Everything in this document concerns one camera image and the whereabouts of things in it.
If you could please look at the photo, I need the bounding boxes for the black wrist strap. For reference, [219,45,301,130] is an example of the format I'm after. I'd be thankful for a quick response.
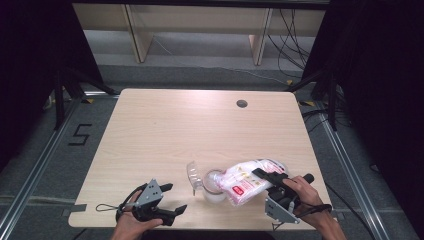
[115,182,148,224]
[294,199,334,220]

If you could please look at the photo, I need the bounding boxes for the black floor cables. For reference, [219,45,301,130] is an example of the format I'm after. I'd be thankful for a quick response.
[300,105,352,135]

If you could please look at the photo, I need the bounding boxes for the thin white cable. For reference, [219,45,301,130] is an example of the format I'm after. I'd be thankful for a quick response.
[152,35,290,86]

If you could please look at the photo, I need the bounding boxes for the black right wrist strap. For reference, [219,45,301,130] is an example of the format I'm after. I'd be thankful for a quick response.
[294,199,334,220]

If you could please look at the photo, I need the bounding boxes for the light wooden desk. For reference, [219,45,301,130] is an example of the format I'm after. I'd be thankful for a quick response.
[72,3,327,66]

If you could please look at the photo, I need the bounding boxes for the clear glass measuring cup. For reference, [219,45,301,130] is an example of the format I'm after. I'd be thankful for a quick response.
[186,160,229,205]

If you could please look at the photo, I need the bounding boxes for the grey tape strip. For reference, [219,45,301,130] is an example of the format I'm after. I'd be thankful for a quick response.
[61,203,88,218]

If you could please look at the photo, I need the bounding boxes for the black metal stand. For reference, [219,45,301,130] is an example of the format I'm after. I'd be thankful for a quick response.
[52,65,120,132]
[285,69,338,132]

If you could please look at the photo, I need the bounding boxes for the red and white spouted pouch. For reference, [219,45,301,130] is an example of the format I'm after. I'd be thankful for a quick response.
[214,158,290,207]

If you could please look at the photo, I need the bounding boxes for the thin grey cord loop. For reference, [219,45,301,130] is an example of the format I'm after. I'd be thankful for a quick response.
[95,203,132,213]

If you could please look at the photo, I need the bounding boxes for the aluminium floor rail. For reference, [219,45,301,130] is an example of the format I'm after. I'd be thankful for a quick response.
[0,96,83,236]
[314,102,392,240]

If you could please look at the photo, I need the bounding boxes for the bundle of black cables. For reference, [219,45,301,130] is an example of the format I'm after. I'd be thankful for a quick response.
[267,8,317,80]

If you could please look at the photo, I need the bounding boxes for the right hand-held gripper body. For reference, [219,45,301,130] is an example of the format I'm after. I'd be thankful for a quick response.
[264,172,315,225]

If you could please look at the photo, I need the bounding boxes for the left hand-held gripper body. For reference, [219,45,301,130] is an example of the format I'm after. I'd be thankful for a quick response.
[132,178,166,224]

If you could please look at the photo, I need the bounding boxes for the black curtain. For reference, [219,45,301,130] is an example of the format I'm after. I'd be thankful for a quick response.
[0,0,105,172]
[300,0,424,238]

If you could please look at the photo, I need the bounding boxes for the person's left hand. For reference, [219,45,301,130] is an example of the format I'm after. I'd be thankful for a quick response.
[109,190,165,240]

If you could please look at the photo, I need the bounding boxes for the black left wrist strap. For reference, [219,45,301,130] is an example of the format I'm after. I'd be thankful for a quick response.
[115,182,148,224]

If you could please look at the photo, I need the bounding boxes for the person's right hand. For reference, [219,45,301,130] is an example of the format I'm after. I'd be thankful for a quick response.
[282,176,333,228]

